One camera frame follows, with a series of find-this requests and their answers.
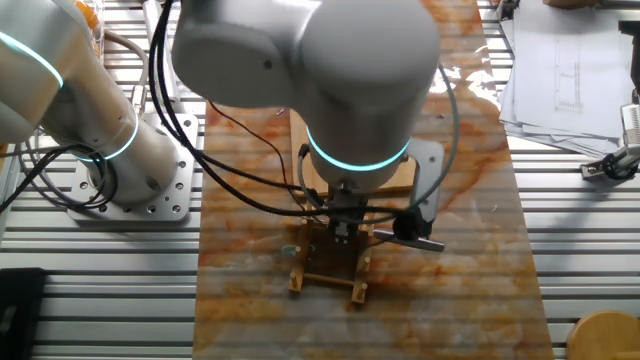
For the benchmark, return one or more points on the metal clamp tool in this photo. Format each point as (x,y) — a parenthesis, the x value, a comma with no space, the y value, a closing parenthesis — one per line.
(612,165)

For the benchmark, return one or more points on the wrist camera on grey bracket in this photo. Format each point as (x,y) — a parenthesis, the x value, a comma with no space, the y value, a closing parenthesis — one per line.
(427,165)

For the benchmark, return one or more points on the wooden cutting board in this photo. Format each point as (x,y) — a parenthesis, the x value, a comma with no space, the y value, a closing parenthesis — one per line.
(400,181)

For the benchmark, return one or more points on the steel cleaver knife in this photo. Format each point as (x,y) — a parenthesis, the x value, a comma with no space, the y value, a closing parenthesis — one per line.
(430,245)

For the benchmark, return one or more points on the white paper stack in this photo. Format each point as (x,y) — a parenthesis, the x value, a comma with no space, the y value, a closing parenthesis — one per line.
(565,65)

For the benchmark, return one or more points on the clear plastic fruit container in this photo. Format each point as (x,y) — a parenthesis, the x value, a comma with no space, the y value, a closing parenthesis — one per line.
(90,20)

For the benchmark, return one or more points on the wooden peg knife rack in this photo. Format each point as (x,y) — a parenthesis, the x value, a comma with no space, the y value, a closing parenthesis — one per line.
(361,292)

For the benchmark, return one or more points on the wooden mug tree stand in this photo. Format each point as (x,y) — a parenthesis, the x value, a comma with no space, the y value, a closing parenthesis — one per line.
(605,337)

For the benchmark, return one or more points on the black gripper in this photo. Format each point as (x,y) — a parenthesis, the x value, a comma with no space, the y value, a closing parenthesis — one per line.
(347,210)

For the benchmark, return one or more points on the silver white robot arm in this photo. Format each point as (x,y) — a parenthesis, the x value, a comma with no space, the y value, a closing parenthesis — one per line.
(350,75)

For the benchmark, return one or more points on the black box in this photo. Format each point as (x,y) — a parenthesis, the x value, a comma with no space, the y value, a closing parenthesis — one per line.
(20,315)

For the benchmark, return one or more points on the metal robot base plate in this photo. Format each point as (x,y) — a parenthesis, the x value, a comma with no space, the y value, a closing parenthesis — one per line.
(187,165)

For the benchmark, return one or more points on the orange marble pattern mat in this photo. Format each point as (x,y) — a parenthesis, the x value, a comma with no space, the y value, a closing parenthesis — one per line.
(450,300)

